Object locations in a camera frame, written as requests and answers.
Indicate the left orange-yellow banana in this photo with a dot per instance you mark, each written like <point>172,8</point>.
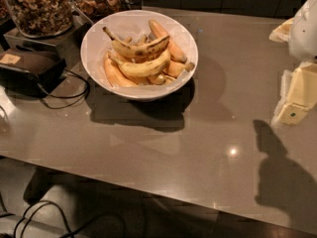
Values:
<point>115,76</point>

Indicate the white ceramic bowl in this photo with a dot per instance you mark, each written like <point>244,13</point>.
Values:
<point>133,24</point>

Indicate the spotted yellow banana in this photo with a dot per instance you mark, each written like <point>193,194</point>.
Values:
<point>133,51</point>

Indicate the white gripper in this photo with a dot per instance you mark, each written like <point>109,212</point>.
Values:
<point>304,34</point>

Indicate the curved yellow banana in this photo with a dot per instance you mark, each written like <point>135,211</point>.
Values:
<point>144,69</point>

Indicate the black device with label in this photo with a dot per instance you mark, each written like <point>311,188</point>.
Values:
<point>30,73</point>

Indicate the dark metal stand box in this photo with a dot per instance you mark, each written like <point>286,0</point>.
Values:
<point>66,46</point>

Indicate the large glass nut jar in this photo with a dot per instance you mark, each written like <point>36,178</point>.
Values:
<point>40,18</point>

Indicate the back right yellow banana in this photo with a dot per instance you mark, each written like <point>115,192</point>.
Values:
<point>177,54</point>

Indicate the right small yellow banana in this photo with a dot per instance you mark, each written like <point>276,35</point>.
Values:
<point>175,68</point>

